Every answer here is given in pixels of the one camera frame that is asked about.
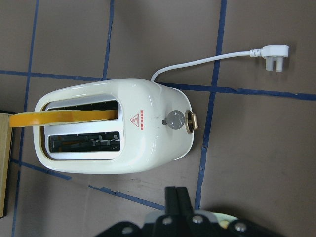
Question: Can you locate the bread slice in toaster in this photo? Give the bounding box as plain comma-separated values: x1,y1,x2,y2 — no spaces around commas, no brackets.
9,110,119,127

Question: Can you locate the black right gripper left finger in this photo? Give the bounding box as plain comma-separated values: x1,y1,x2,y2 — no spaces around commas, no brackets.
165,186,179,216

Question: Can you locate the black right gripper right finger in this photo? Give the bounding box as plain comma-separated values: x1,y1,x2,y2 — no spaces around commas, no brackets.
176,187,194,217

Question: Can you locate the white toaster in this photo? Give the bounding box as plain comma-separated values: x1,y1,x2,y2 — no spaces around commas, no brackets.
33,79,198,174

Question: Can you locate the white toaster power cord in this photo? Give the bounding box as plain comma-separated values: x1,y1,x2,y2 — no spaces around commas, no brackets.
150,44,290,83

